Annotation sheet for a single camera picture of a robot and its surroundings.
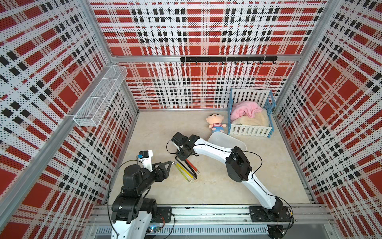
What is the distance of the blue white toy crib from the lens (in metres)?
1.01

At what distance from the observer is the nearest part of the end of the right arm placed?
0.70m

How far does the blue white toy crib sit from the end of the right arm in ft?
1.23
